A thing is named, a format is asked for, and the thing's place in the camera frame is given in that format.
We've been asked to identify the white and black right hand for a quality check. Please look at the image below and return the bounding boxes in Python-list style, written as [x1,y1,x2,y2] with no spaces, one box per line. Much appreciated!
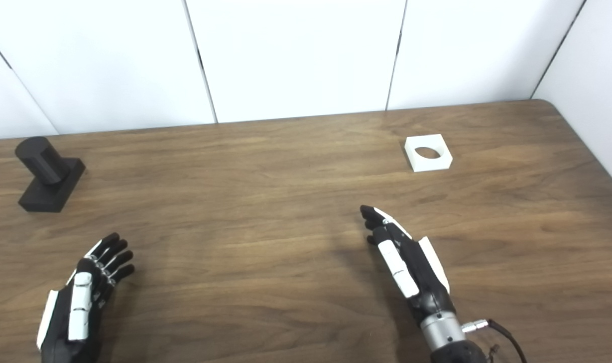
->
[360,205,458,324]

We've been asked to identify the black peg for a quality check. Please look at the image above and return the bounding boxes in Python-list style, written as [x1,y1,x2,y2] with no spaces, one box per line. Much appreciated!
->
[15,136,86,213]

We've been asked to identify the white and black left hand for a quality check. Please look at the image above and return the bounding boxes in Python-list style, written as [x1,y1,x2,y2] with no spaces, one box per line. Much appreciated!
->
[36,232,135,363]

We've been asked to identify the white square piece with hole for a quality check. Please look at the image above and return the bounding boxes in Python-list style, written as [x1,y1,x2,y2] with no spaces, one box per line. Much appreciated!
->
[404,134,453,173]

